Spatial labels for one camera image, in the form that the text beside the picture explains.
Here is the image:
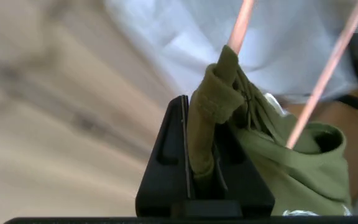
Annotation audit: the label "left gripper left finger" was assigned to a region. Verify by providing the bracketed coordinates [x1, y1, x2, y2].
[135, 95, 195, 218]

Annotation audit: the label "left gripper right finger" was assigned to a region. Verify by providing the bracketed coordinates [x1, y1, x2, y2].
[213, 123, 275, 217]

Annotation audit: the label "green garment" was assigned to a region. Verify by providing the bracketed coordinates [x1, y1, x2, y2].
[186, 45, 353, 217]

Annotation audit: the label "pale grey shorts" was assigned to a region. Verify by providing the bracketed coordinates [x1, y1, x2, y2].
[104, 0, 358, 104]

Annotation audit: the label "pink clothes hanger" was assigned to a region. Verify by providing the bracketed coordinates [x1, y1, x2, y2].
[227, 0, 358, 150]

